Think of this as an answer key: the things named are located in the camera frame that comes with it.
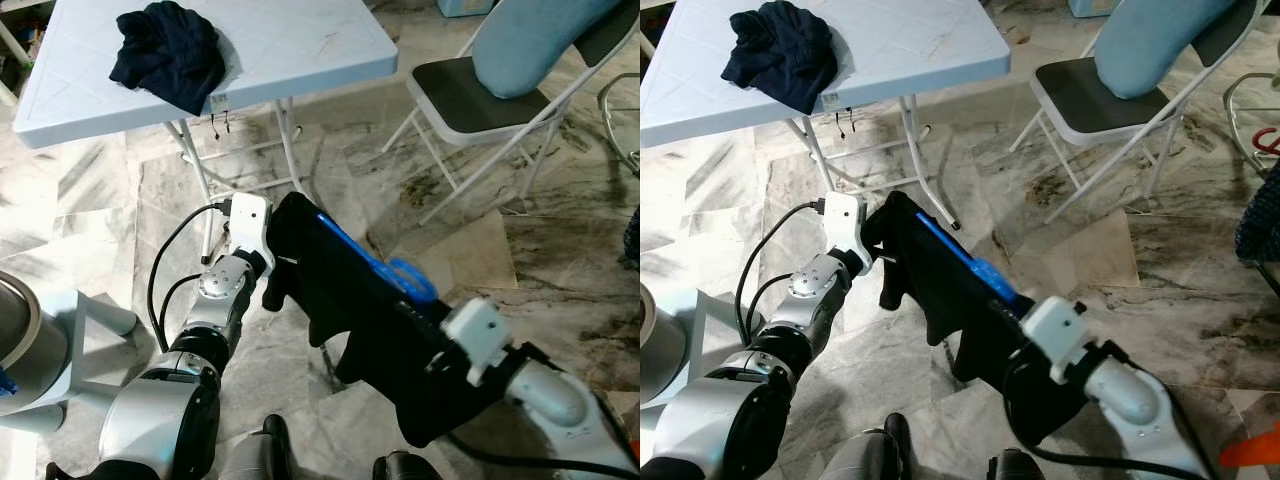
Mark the navy blue garment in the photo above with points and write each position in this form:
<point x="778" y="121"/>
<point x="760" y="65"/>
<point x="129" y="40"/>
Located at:
<point x="780" y="55"/>
<point x="165" y="55"/>

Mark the blue plastic hanger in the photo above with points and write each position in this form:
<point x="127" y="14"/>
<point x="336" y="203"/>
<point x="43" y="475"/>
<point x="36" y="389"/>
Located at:
<point x="985" y="275"/>
<point x="395" y="272"/>

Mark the grey round bin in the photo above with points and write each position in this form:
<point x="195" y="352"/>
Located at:
<point x="20" y="330"/>
<point x="655" y="340"/>

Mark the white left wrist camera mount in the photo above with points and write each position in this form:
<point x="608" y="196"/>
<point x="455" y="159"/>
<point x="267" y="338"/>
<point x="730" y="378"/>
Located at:
<point x="250" y="225"/>
<point x="845" y="225"/>

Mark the light blue cushion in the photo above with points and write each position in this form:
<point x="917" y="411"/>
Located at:
<point x="1150" y="45"/>
<point x="530" y="45"/>

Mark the black garment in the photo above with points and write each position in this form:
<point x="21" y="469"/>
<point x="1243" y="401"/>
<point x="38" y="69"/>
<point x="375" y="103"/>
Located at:
<point x="960" y="320"/>
<point x="380" y="340"/>

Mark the red plastic hanger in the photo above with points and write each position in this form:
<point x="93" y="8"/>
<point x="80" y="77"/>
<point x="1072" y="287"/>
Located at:
<point x="1270" y="142"/>

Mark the grey robot right leg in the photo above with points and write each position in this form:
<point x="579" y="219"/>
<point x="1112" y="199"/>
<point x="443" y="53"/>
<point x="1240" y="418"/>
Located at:
<point x="405" y="468"/>
<point x="1015" y="468"/>

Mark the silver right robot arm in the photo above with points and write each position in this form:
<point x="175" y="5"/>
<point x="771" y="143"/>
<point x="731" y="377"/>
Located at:
<point x="1130" y="395"/>
<point x="560" y="400"/>

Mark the white frame folding chair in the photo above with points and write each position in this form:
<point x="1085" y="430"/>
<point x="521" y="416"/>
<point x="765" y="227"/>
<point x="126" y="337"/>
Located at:
<point x="1075" y="95"/>
<point x="450" y="95"/>

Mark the grey robot leg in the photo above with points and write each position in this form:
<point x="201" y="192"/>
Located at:
<point x="1015" y="468"/>
<point x="255" y="455"/>
<point x="405" y="468"/>
<point x="870" y="455"/>

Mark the grey robot left leg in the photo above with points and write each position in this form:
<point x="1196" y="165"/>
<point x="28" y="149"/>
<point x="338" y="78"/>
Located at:
<point x="870" y="455"/>
<point x="255" y="455"/>

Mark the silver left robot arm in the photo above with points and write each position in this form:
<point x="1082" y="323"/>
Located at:
<point x="215" y="285"/>
<point x="815" y="285"/>

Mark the orange garment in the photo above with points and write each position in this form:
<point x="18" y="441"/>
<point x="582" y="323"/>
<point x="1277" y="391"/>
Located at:
<point x="1250" y="450"/>

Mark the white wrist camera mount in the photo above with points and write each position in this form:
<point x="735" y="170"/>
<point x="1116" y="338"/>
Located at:
<point x="250" y="225"/>
<point x="478" y="335"/>
<point x="845" y="225"/>
<point x="1058" y="335"/>

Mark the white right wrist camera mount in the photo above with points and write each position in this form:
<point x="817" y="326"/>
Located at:
<point x="1058" y="335"/>
<point x="478" y="335"/>

